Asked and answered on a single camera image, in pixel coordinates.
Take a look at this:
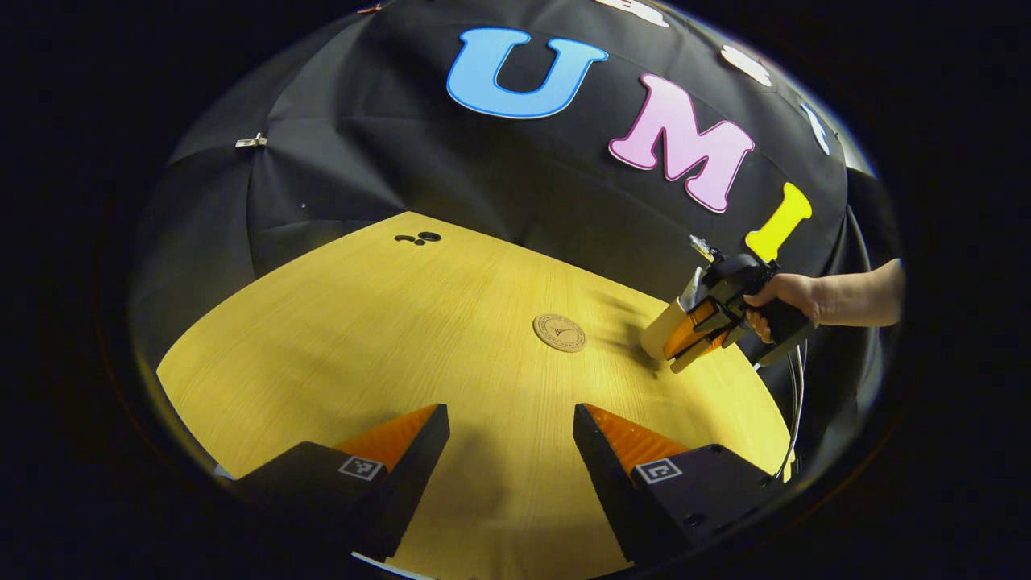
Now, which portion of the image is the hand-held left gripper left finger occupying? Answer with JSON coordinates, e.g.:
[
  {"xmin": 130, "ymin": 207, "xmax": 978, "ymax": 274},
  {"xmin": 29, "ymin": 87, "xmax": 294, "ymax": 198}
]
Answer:
[{"xmin": 230, "ymin": 403, "xmax": 450, "ymax": 562}]

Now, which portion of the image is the round wooden coaster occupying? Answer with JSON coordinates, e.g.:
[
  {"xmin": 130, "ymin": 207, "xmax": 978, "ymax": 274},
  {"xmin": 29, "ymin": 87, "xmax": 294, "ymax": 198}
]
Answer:
[{"xmin": 532, "ymin": 313, "xmax": 587, "ymax": 354}]

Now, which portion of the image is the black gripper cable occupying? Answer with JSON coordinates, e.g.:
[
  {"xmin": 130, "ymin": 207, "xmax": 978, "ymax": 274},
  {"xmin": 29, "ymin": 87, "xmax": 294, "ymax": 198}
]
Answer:
[{"xmin": 753, "ymin": 342, "xmax": 809, "ymax": 482}]

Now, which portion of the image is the beige cup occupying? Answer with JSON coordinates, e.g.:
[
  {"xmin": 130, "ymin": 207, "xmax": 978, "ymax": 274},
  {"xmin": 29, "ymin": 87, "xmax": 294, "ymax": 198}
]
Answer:
[{"xmin": 640, "ymin": 266, "xmax": 711, "ymax": 361}]

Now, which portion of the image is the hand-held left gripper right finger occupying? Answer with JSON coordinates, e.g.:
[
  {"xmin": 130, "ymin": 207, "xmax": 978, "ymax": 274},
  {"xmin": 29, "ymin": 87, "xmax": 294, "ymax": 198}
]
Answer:
[{"xmin": 573, "ymin": 403, "xmax": 786, "ymax": 565}]

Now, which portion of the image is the black backdrop cloth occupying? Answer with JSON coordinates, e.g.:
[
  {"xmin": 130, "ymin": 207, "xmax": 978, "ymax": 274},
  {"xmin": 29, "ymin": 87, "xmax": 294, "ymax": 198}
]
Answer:
[{"xmin": 129, "ymin": 0, "xmax": 903, "ymax": 484}]

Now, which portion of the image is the wooden desktop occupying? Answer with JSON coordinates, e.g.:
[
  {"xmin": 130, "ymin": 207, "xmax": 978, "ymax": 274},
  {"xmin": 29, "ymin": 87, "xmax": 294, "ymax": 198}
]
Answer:
[{"xmin": 155, "ymin": 211, "xmax": 794, "ymax": 580}]

